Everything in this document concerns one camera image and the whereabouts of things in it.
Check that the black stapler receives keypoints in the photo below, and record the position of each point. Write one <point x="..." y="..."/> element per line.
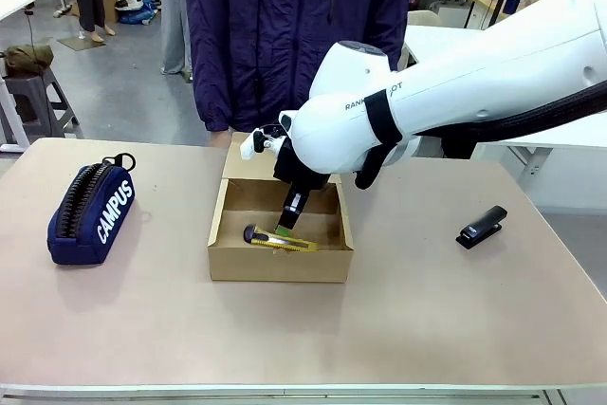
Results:
<point x="480" y="229"/>

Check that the small white desk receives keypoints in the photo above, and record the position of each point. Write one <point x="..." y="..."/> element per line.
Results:
<point x="14" y="2"/>

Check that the olive green bag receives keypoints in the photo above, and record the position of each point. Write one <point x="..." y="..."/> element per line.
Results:
<point x="28" y="58"/>

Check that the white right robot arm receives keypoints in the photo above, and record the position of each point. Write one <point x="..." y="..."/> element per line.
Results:
<point x="474" y="82"/>

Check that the navy CAMPUS pencil case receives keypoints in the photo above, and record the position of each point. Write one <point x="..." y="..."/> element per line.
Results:
<point x="90" y="215"/>

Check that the blue bag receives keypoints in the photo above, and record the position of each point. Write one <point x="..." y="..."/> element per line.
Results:
<point x="137" y="9"/>

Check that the person torso purple jacket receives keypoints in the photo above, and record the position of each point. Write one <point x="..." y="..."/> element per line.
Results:
<point x="284" y="21"/>

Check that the brown cardboard box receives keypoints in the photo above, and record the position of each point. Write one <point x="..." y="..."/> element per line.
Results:
<point x="280" y="267"/>

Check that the person's right hand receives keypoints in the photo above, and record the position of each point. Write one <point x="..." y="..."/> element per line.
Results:
<point x="220" y="139"/>

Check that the yellow utility knife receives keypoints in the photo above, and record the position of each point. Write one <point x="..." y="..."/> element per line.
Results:
<point x="268" y="239"/>

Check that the person in red jacket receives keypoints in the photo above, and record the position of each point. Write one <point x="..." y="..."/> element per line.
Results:
<point x="173" y="6"/>

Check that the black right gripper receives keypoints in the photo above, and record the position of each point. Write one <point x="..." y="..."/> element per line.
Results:
<point x="296" y="168"/>

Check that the person's right forearm purple sleeve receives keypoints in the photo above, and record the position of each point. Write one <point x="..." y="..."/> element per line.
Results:
<point x="211" y="92"/>

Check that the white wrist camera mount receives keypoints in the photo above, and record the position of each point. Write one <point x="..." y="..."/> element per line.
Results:
<point x="253" y="141"/>

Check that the grey step stool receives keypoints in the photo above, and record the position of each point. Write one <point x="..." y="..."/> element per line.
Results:
<point x="42" y="101"/>

